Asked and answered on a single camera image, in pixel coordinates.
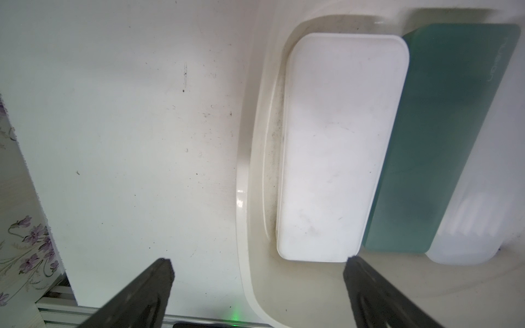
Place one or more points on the frosted clear pencil case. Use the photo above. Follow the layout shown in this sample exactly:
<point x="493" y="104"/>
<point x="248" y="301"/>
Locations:
<point x="488" y="202"/>

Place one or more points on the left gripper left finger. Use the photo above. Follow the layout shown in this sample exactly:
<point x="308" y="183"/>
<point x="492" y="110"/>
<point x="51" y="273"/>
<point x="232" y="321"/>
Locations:
<point x="135" y="299"/>

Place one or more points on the dark green pencil case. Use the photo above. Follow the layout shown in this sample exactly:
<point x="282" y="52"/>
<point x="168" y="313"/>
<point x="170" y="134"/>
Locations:
<point x="454" y="74"/>

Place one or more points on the white storage basin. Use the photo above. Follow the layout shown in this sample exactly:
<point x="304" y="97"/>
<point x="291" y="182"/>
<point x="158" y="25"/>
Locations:
<point x="301" y="294"/>

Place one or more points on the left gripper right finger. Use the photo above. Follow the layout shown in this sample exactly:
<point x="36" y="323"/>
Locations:
<point x="375" y="302"/>

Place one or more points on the white pencil case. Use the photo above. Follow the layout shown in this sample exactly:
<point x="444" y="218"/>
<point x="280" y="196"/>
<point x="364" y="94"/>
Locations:
<point x="341" y="95"/>

